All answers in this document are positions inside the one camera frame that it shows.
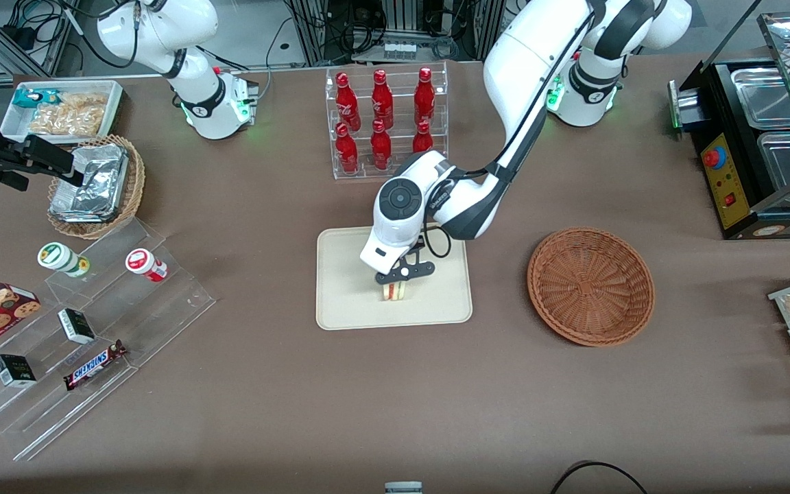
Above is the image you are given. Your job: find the beige plastic tray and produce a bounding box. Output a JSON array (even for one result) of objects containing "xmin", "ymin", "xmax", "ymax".
[{"xmin": 316, "ymin": 227, "xmax": 473, "ymax": 331}]

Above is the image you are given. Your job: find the oval tan wicker basket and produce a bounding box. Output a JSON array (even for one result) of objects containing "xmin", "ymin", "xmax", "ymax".
[{"xmin": 47, "ymin": 134, "xmax": 146, "ymax": 240}]

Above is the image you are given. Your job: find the round brown wicker basket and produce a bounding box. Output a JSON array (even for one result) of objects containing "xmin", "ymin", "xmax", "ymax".
[{"xmin": 527, "ymin": 227, "xmax": 656, "ymax": 347}]

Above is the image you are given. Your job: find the white plastic bin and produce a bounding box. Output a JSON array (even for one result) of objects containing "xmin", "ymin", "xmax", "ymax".
[{"xmin": 0, "ymin": 80, "xmax": 124, "ymax": 143}]

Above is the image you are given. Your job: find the clear bag of chips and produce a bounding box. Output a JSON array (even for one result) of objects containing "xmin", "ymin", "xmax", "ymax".
[{"xmin": 27, "ymin": 93, "xmax": 108, "ymax": 137}]

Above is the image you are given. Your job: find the aluminium foil container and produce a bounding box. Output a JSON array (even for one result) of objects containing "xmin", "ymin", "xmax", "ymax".
[{"xmin": 49, "ymin": 143, "xmax": 129, "ymax": 224}]

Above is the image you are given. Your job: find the teal snack packet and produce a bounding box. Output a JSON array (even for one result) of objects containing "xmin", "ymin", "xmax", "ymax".
[{"xmin": 12, "ymin": 89, "xmax": 61, "ymax": 110}]

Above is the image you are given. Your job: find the clear acrylic bottle rack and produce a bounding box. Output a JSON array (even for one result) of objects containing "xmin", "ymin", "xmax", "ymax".
[{"xmin": 325, "ymin": 62, "xmax": 449, "ymax": 181}]

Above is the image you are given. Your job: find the green lid white cup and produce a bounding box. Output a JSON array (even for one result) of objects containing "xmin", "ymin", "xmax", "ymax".
[{"xmin": 38, "ymin": 242, "xmax": 91, "ymax": 278}]

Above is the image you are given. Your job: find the red lid white cup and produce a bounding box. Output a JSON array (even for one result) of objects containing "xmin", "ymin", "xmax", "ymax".
[{"xmin": 125, "ymin": 248, "xmax": 169, "ymax": 283}]

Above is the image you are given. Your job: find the small black box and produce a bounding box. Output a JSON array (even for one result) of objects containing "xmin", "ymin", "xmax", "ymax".
[
  {"xmin": 58, "ymin": 308, "xmax": 96, "ymax": 345},
  {"xmin": 0, "ymin": 354, "xmax": 38, "ymax": 389}
]

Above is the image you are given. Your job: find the clear acrylic step display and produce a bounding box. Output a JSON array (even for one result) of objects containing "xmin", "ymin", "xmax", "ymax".
[{"xmin": 0, "ymin": 217, "xmax": 217, "ymax": 462}]

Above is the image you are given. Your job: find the grey power strip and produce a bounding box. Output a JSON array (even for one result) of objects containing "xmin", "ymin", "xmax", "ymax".
[{"xmin": 382, "ymin": 40, "xmax": 435, "ymax": 62}]

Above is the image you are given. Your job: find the snickers chocolate bar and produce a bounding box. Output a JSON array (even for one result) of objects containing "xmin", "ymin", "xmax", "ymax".
[{"xmin": 63, "ymin": 340, "xmax": 128, "ymax": 392}]

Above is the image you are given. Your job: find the black food warmer appliance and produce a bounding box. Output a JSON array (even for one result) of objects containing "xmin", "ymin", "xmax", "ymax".
[{"xmin": 668, "ymin": 10, "xmax": 790, "ymax": 240}]

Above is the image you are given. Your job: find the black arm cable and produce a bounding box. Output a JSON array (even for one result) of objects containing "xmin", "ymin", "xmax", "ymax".
[{"xmin": 424, "ymin": 14, "xmax": 599, "ymax": 260}]

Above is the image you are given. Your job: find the black floor cable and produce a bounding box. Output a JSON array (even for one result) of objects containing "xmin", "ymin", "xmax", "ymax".
[{"xmin": 549, "ymin": 460, "xmax": 649, "ymax": 494}]

